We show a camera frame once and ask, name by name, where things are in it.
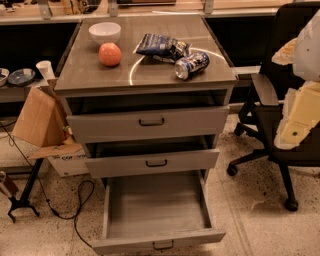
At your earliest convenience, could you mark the small bowl at left edge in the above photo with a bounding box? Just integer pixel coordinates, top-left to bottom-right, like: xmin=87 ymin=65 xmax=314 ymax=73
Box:
xmin=0 ymin=68 xmax=10 ymax=87

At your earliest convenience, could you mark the blue chip bag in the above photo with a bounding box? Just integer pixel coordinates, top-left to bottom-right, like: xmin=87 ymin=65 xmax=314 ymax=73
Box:
xmin=134 ymin=33 xmax=191 ymax=63

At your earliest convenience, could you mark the black office chair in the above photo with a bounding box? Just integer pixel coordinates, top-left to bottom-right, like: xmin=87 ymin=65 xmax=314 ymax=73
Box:
xmin=226 ymin=1 xmax=320 ymax=212

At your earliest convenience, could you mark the grey drawer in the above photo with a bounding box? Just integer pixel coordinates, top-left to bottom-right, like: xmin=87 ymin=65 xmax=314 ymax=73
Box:
xmin=93 ymin=170 xmax=225 ymax=255
xmin=85 ymin=136 xmax=219 ymax=177
xmin=67 ymin=94 xmax=229 ymax=143

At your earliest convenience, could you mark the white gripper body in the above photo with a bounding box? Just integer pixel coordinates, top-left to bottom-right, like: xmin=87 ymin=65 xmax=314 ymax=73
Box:
xmin=288 ymin=81 xmax=320 ymax=130

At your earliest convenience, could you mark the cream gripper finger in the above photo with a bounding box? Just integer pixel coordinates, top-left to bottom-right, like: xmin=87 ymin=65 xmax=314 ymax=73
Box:
xmin=274 ymin=119 xmax=311 ymax=150
xmin=271 ymin=38 xmax=297 ymax=65

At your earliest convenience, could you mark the white bowl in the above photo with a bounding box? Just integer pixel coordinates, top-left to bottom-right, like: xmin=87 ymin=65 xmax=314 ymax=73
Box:
xmin=89 ymin=22 xmax=121 ymax=45

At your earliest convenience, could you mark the black stand leg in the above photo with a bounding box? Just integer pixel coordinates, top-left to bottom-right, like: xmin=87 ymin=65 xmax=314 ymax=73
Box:
xmin=8 ymin=159 xmax=43 ymax=223

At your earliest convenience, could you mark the grey drawer cabinet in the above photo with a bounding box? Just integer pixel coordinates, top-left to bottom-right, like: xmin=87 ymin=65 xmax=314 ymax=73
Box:
xmin=54 ymin=14 xmax=238 ymax=181

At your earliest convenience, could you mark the grey middle drawer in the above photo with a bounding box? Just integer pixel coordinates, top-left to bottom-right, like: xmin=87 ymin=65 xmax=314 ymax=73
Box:
xmin=85 ymin=136 xmax=219 ymax=177

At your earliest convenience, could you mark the brown paper bag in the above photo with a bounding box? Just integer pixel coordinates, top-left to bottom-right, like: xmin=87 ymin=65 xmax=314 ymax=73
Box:
xmin=12 ymin=79 xmax=67 ymax=147

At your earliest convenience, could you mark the grey bottom drawer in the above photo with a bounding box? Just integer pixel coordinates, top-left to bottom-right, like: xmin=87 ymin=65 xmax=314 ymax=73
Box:
xmin=93 ymin=170 xmax=225 ymax=255

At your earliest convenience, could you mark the grey top drawer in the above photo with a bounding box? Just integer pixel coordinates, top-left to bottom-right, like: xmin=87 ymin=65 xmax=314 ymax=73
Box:
xmin=67 ymin=94 xmax=229 ymax=143

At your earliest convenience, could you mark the white paper cup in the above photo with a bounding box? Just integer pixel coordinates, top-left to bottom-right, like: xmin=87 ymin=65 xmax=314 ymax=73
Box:
xmin=36 ymin=60 xmax=55 ymax=80

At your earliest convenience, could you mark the dark round plate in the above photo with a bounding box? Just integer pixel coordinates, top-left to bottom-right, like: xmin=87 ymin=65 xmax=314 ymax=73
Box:
xmin=8 ymin=68 xmax=36 ymax=87

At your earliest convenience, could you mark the white cardboard box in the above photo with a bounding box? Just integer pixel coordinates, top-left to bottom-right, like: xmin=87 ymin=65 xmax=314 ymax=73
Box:
xmin=29 ymin=143 xmax=88 ymax=177

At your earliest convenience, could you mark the orange-red apple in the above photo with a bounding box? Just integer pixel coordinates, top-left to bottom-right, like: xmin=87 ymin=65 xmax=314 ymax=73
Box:
xmin=99 ymin=43 xmax=122 ymax=67

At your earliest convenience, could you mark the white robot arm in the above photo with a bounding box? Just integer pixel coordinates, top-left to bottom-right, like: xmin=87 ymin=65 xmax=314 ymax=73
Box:
xmin=272 ymin=10 xmax=320 ymax=150

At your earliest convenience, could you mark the black floor cable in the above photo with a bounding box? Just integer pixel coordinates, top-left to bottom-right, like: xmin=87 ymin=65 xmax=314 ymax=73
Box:
xmin=0 ymin=120 xmax=96 ymax=249

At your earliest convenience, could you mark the blue soda can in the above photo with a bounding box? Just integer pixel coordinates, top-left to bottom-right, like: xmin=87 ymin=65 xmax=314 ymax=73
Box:
xmin=175 ymin=51 xmax=210 ymax=80

